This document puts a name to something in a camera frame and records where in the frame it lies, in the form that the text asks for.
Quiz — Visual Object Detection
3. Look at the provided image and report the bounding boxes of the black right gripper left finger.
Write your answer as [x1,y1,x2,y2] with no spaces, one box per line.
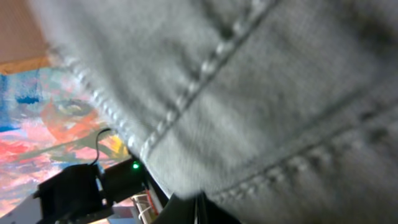
[152,195,196,224]

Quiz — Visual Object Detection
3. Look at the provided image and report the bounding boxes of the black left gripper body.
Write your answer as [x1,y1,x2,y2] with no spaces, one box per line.
[101,159,146,203]

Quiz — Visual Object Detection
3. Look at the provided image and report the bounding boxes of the khaki green shorts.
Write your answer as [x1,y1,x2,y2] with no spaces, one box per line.
[30,0,397,223]

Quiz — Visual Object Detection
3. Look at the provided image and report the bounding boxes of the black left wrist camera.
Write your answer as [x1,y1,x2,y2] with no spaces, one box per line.
[34,164,104,223]

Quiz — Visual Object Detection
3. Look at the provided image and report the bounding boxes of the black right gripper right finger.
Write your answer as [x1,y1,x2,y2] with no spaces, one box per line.
[197,193,241,224]

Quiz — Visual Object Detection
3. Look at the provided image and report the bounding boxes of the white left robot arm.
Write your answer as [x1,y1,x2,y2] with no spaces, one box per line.
[1,159,146,224]

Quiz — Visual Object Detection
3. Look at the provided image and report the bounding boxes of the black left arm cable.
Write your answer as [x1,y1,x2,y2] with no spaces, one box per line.
[90,127,113,166]

